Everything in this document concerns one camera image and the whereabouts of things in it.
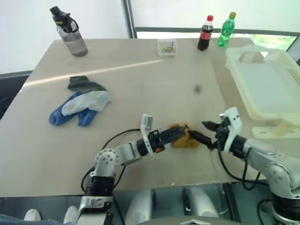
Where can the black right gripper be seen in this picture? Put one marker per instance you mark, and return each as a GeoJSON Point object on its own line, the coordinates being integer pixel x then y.
{"type": "Point", "coordinates": [222, 136]}

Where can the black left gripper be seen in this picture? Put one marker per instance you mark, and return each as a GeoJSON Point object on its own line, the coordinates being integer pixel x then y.
{"type": "Point", "coordinates": [157, 139]}

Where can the mustard yellow sock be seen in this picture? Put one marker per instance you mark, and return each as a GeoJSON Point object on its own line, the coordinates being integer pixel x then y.
{"type": "Point", "coordinates": [185, 141]}

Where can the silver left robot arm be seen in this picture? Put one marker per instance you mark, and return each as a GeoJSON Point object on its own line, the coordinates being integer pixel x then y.
{"type": "Point", "coordinates": [106, 161]}

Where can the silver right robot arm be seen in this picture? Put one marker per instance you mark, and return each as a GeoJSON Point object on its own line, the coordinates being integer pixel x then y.
{"type": "Point", "coordinates": [272, 164]}

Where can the white laundry basket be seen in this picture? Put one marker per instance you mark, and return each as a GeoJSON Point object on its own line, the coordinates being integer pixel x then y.
{"type": "Point", "coordinates": [262, 84]}

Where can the clear plastic box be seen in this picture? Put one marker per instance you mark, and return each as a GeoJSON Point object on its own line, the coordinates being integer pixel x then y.
{"type": "Point", "coordinates": [167, 44]}

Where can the colourful small clips heap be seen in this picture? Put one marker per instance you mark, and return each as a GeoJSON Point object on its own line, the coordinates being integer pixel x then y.
{"type": "Point", "coordinates": [167, 50]}

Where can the dark robot torso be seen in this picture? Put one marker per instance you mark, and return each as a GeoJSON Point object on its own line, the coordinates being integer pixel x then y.
{"type": "Point", "coordinates": [187, 221]}

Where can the light grey sock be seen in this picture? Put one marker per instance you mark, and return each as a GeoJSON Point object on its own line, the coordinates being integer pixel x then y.
{"type": "Point", "coordinates": [91, 100]}

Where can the blue sock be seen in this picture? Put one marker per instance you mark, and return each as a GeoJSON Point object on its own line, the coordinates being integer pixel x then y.
{"type": "Point", "coordinates": [86, 117]}
{"type": "Point", "coordinates": [57, 116]}

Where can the cola bottle with red cap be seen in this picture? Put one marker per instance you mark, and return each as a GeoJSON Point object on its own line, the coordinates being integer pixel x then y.
{"type": "Point", "coordinates": [204, 35]}

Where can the green bottle with yellow cap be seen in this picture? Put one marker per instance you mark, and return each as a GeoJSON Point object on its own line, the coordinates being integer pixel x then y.
{"type": "Point", "coordinates": [225, 32]}

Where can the dark green sock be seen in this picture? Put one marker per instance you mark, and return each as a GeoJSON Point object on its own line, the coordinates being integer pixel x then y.
{"type": "Point", "coordinates": [82, 84]}

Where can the white shoe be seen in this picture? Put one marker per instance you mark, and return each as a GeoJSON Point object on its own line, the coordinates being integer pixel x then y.
{"type": "Point", "coordinates": [32, 215]}
{"type": "Point", "coordinates": [71, 214]}

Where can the grey bottle with black lid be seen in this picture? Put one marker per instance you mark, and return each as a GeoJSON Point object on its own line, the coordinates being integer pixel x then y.
{"type": "Point", "coordinates": [75, 42]}

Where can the person's blue checked clothing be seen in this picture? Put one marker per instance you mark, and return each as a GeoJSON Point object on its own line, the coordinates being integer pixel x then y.
{"type": "Point", "coordinates": [23, 220]}

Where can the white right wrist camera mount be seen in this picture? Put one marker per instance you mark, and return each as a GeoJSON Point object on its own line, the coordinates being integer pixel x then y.
{"type": "Point", "coordinates": [234, 126]}

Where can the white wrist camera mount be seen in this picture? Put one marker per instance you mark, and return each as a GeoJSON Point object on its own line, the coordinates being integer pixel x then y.
{"type": "Point", "coordinates": [147, 123]}
{"type": "Point", "coordinates": [234, 126]}

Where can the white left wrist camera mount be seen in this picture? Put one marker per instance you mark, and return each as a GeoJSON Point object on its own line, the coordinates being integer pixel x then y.
{"type": "Point", "coordinates": [147, 123]}

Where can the grey window frame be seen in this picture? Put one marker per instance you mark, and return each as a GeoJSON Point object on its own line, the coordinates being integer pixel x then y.
{"type": "Point", "coordinates": [129, 18]}

